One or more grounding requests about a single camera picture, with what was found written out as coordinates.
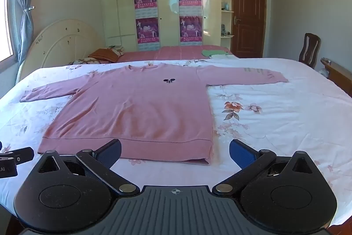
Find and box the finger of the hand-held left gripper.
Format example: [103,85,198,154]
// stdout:
[0,147,35,164]

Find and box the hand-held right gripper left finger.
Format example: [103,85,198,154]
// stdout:
[37,138,141,196]

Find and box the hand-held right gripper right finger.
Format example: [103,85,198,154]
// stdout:
[212,139,315,196]

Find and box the pink long-sleeved sweater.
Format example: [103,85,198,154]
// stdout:
[19,63,289,166]

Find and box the white floral quilt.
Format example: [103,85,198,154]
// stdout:
[0,58,352,227]

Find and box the floral pillow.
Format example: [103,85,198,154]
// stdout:
[106,45,125,58]
[67,57,104,66]

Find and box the orange pillow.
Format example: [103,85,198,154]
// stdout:
[88,48,122,63]

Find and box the green folded cloth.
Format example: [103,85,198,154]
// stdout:
[202,49,232,57]

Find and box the cream round headboard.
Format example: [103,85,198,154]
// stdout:
[15,19,105,84]

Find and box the pink bedspread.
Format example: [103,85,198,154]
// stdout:
[117,45,240,63]

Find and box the dark wooden chair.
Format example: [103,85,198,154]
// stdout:
[299,33,321,69]

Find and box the brown wooden furniture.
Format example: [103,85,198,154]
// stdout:
[320,57,352,99]

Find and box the brown wooden door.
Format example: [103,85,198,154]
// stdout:
[230,0,267,59]

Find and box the window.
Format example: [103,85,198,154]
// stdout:
[0,0,14,62]

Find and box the cream corner shelf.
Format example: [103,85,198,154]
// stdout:
[220,0,235,48]

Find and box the cream wardrobe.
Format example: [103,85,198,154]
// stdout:
[99,0,282,52]

